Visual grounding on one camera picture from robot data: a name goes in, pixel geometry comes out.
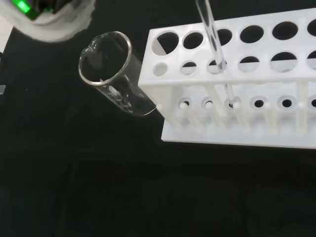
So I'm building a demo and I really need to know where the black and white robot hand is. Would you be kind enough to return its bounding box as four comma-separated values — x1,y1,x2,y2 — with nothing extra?
0,0,96,44

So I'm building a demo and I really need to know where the small clear glass beaker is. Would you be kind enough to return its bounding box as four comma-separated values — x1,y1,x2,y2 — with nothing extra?
78,31,158,117

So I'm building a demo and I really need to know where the white test tube rack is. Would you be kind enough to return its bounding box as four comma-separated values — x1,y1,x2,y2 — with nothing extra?
137,7,316,150

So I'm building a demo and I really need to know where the black scalloped bench cloth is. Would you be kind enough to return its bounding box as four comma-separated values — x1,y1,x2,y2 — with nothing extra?
0,0,316,237

